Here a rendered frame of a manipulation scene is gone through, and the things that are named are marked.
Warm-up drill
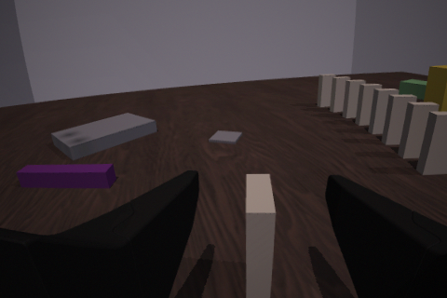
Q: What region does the purple rectangular block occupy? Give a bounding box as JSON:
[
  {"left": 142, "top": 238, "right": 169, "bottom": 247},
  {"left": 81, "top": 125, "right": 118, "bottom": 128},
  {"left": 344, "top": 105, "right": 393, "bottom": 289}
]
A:
[{"left": 16, "top": 164, "right": 116, "bottom": 189}]

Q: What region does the green rectangular block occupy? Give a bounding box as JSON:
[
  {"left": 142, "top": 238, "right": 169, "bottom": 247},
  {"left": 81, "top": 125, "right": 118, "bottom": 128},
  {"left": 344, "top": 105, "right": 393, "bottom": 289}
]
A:
[{"left": 399, "top": 78, "right": 427, "bottom": 101}]

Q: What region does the yellow rectangular block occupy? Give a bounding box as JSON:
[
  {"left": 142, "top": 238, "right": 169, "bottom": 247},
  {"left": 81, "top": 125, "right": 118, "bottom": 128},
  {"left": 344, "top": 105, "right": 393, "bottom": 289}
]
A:
[{"left": 424, "top": 64, "right": 447, "bottom": 112}]

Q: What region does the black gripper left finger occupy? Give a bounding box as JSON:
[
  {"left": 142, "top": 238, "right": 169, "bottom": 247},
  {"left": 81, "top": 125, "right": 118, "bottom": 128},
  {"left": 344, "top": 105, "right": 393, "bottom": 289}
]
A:
[{"left": 0, "top": 170, "right": 200, "bottom": 298}]

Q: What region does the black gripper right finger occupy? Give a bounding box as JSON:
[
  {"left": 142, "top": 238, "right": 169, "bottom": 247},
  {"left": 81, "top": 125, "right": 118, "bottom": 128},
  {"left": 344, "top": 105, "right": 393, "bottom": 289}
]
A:
[{"left": 325, "top": 174, "right": 447, "bottom": 298}]

